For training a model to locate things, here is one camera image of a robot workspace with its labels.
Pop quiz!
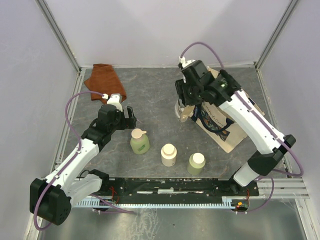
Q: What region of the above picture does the green pump bottle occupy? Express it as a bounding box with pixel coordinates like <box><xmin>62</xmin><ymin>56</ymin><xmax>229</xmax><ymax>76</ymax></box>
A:
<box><xmin>130</xmin><ymin>128</ymin><xmax>150</xmax><ymax>155</ymax></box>

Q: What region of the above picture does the clear amber liquid bottle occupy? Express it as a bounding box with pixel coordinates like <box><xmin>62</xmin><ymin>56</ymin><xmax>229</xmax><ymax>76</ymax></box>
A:
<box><xmin>174</xmin><ymin>99</ymin><xmax>195</xmax><ymax>123</ymax></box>

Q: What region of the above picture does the beige canvas tote bag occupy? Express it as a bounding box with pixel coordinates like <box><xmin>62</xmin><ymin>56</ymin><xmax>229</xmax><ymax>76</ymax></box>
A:
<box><xmin>191</xmin><ymin>67</ymin><xmax>266</xmax><ymax>154</ymax></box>

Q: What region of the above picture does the cream bottle with cap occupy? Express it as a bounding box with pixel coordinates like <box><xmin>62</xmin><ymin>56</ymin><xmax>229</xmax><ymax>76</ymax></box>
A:
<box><xmin>160</xmin><ymin>143</ymin><xmax>177</xmax><ymax>167</ymax></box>

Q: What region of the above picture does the green bottle with white cap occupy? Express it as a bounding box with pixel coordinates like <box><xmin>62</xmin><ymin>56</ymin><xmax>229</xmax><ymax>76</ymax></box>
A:
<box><xmin>187</xmin><ymin>152</ymin><xmax>206</xmax><ymax>176</ymax></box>

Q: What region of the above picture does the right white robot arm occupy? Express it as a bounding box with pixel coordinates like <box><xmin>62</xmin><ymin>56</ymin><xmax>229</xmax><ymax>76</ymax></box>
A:
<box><xmin>175</xmin><ymin>57</ymin><xmax>296</xmax><ymax>196</ymax></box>

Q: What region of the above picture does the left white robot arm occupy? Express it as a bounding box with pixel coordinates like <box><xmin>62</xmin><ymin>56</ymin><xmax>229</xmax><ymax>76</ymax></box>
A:
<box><xmin>29</xmin><ymin>104</ymin><xmax>137</xmax><ymax>226</ymax></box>

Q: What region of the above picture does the brown folded towel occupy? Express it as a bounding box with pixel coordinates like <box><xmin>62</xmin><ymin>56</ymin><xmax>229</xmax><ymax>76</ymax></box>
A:
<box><xmin>84</xmin><ymin>63</ymin><xmax>127</xmax><ymax>102</ymax></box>

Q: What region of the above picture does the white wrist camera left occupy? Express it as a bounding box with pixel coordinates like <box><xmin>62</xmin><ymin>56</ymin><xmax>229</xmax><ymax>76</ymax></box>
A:
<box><xmin>106</xmin><ymin>93</ymin><xmax>123</xmax><ymax>112</ymax></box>

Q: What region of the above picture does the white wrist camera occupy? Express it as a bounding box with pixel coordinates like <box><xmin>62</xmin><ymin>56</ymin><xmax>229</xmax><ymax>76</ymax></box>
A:
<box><xmin>178</xmin><ymin>56</ymin><xmax>195</xmax><ymax>70</ymax></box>
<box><xmin>106</xmin><ymin>93</ymin><xmax>123</xmax><ymax>112</ymax></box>

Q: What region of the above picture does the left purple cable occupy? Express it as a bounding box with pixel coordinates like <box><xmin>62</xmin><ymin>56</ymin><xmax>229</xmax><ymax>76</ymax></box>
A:
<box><xmin>33</xmin><ymin>90</ymin><xmax>106</xmax><ymax>231</ymax></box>

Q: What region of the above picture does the purple cable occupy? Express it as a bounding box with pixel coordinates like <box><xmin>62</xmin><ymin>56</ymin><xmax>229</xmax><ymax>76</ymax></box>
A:
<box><xmin>180</xmin><ymin>41</ymin><xmax>305</xmax><ymax>213</ymax></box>
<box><xmin>33</xmin><ymin>90</ymin><xmax>106</xmax><ymax>231</ymax></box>

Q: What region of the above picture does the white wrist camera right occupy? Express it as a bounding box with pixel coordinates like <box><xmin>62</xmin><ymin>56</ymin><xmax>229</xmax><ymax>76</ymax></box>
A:
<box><xmin>178</xmin><ymin>56</ymin><xmax>195</xmax><ymax>70</ymax></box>

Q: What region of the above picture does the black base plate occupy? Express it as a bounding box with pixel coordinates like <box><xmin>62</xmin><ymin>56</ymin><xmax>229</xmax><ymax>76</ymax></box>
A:
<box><xmin>81</xmin><ymin>176</ymin><xmax>260</xmax><ymax>201</ymax></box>

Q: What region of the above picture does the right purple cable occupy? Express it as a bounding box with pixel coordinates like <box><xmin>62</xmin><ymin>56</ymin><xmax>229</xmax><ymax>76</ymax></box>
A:
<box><xmin>180</xmin><ymin>41</ymin><xmax>305</xmax><ymax>213</ymax></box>

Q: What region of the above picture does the blue toothed cable duct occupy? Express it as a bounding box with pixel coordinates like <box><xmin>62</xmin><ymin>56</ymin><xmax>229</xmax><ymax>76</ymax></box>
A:
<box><xmin>75</xmin><ymin>193</ymin><xmax>247</xmax><ymax>209</ymax></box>

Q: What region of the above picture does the aluminium frame rail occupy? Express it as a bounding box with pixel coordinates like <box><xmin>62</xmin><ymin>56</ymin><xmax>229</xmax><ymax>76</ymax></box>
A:
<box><xmin>35</xmin><ymin>0</ymin><xmax>81</xmax><ymax>72</ymax></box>

